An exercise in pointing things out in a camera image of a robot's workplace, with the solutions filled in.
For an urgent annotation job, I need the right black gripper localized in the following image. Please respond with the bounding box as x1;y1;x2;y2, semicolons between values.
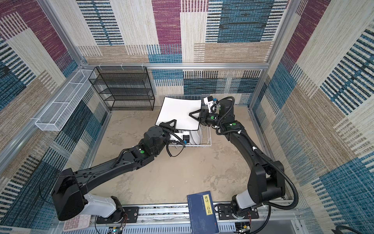
189;108;224;126

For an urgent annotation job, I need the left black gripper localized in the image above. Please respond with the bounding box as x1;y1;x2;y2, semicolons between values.
153;119;175;158

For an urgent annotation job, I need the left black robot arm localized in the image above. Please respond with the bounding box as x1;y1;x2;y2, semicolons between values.
51;120;190;223

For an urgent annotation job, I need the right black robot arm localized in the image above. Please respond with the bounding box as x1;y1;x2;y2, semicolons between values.
189;98;299;218

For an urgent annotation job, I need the black mesh shelf rack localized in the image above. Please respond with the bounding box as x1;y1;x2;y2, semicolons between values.
88;66;155;111

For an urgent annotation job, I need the blue book yellow label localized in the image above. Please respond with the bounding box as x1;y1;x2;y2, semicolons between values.
187;191;220;234

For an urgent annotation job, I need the pink calculator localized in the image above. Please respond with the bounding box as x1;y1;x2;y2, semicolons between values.
62;214;92;232

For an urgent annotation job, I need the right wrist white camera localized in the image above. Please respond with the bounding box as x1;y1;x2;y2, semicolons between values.
204;96;218;113

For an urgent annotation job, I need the white wire dish rack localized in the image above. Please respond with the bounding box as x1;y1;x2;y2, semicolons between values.
163;95;212;147

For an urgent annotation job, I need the aluminium front rail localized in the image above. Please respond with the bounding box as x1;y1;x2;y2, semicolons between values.
73;203;308;234

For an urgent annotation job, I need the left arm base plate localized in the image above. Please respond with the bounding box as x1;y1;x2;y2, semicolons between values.
95;206;139;225

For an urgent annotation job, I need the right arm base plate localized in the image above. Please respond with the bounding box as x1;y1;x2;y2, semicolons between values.
214;203;259;220

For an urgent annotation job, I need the white wire wall basket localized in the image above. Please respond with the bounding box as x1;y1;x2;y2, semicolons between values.
35;69;92;132

